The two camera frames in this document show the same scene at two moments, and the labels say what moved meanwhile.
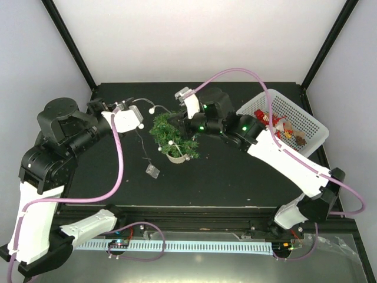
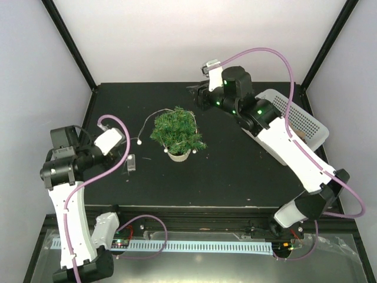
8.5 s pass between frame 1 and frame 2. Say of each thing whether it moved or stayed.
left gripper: moved
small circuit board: stayed
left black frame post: stayed
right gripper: moved
